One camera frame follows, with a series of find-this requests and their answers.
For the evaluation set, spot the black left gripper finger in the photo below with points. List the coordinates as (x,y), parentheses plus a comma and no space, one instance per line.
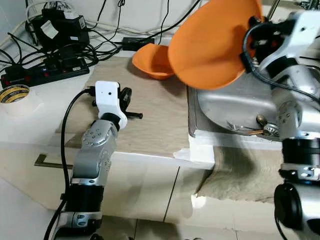
(126,99)

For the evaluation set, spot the orange plastic bowl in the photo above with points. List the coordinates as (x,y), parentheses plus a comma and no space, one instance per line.
(152,62)

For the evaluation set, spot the orange plastic plate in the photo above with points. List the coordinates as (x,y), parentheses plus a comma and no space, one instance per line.
(210,45)

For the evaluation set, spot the bronze metal spoon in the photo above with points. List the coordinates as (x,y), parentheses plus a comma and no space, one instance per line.
(261,120)

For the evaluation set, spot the wooden chopstick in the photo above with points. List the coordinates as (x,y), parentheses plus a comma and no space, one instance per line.
(254,132)

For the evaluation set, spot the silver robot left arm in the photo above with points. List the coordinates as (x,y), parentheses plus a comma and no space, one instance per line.
(92,160)

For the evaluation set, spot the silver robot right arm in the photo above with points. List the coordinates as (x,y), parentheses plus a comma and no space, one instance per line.
(295,110)

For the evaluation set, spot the beige woven place mat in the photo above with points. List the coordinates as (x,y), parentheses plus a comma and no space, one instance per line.
(160,115)

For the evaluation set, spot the flat black power adapter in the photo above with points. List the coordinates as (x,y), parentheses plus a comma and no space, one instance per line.
(137,43)

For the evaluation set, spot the white paper sheet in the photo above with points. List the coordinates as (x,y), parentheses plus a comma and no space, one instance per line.
(200,150)

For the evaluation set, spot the stainless steel sink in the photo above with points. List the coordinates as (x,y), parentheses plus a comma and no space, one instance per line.
(225,105)

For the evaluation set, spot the black battery charger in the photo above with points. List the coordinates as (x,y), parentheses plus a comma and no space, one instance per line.
(57,30)

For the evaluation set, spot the plain cream cabinet door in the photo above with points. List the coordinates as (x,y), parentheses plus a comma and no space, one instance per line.
(185,200)

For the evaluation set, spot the white tape roll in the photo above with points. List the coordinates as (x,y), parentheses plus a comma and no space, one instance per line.
(10,90)

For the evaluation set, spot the beige linen towel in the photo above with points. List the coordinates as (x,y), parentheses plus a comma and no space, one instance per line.
(240,175)

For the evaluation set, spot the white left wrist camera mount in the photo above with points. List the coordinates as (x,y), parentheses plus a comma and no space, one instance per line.
(107,97)

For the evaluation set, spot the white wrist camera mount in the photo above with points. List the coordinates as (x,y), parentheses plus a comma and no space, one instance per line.
(107,97)
(305,30)

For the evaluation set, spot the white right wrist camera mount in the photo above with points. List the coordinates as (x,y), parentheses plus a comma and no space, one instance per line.
(305,30)

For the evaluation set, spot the chrome wall tap valve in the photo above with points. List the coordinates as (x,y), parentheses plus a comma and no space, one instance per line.
(309,4)

